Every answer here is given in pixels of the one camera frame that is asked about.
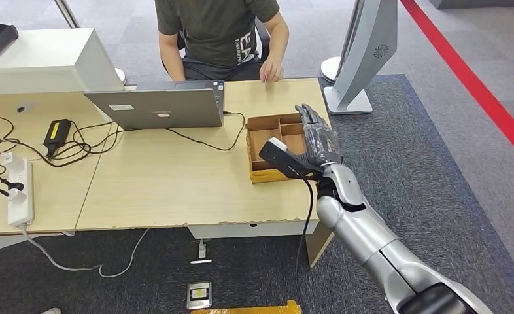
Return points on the yellow taped wooden plank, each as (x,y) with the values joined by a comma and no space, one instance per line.
(257,310)

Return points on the black plug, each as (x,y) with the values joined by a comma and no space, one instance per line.
(15,185)

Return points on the white round stanchion base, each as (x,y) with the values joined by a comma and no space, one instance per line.
(329,69)

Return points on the black power adapter yellow label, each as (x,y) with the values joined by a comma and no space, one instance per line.
(57,132)

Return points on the white desk cabinet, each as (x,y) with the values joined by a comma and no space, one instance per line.
(42,58)

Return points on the floor outlet with white plug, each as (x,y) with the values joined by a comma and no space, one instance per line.
(201,251)

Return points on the grey kiosk stand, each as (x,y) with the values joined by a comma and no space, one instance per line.
(362,58)

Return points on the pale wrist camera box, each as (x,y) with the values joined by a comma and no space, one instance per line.
(277,144)

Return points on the grey laptop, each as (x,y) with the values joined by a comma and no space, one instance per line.
(159,108)

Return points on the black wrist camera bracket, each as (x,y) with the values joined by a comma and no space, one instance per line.
(287,164)

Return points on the white power strip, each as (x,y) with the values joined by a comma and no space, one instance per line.
(21,208)

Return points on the white plug adapter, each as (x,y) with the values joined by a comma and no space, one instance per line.
(18,196)

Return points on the grey metal pole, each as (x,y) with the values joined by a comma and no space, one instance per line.
(66,14)

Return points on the wooden compartment organizer box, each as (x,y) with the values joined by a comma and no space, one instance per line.
(261,130)

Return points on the white under-desk drawer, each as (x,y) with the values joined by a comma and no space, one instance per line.
(250,229)

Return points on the person's right forearm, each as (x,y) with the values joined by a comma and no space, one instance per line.
(173,60)

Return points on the person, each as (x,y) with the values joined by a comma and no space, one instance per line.
(218,30)

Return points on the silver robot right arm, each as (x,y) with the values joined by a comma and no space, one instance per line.
(369,234)

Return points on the person's left hand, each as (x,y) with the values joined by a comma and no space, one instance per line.
(272,69)

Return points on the dark grey carpet mat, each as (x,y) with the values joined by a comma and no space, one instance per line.
(413,173)

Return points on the silver floor socket box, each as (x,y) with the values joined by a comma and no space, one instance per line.
(199,296)

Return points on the small white round base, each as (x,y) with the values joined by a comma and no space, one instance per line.
(121,76)

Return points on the white desk frame panel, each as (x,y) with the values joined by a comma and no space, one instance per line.
(5,242)

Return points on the person's left forearm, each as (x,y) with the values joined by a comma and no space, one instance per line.
(279,41)

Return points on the small white floor object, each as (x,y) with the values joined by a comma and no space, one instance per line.
(51,311)

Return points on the wooden desk side panel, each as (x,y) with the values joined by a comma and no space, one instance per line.
(317,247)

